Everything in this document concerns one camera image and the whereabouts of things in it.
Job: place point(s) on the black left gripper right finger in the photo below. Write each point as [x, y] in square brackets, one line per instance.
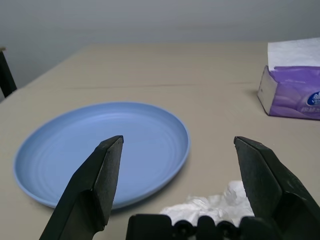
[270, 185]

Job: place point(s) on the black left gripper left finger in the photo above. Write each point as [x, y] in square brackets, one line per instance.
[85, 195]

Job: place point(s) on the white tissue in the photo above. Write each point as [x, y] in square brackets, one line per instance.
[215, 202]

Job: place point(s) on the light blue plate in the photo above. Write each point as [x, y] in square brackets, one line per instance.
[75, 140]

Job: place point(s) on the purple tissue pack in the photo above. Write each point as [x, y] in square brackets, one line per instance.
[292, 95]

